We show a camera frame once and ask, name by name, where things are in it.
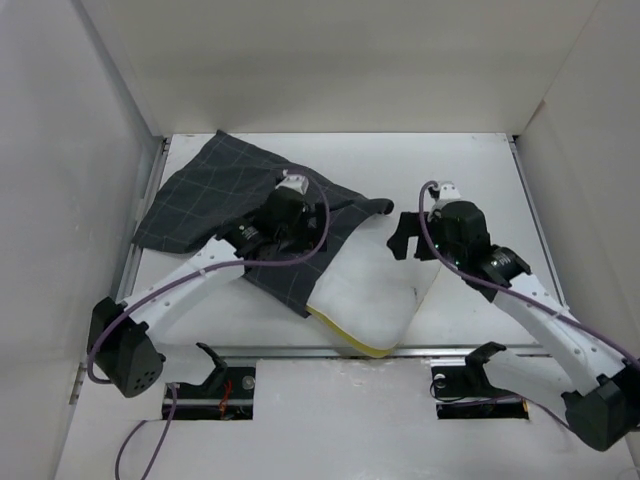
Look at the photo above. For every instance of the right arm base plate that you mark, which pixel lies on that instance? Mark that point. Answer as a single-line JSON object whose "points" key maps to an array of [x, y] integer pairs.
{"points": [[462, 391]]}

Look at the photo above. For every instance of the front white foam board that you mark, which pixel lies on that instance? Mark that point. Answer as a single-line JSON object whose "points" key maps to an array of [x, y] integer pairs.
{"points": [[325, 419]]}

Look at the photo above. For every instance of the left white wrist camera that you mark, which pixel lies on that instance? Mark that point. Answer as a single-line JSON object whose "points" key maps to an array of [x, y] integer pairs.
{"points": [[296, 182]]}

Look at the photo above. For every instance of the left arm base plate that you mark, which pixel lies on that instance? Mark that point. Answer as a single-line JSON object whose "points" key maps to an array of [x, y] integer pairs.
{"points": [[226, 393]]}

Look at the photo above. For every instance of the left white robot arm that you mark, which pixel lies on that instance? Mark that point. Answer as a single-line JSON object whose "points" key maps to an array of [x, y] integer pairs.
{"points": [[125, 340]]}

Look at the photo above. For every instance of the dark grey checked pillowcase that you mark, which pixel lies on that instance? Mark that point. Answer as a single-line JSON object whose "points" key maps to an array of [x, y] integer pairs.
{"points": [[229, 178]]}

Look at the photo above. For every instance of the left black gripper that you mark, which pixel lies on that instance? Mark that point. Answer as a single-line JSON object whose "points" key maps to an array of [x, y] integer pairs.
{"points": [[312, 238]]}

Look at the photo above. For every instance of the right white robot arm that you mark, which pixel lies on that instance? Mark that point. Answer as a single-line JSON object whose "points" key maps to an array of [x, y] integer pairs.
{"points": [[595, 384]]}

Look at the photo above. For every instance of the white pillow yellow edge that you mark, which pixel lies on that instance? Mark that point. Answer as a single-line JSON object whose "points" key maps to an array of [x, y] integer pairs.
{"points": [[366, 296]]}

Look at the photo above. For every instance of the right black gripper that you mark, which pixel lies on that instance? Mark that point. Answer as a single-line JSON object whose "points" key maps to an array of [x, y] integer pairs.
{"points": [[408, 227]]}

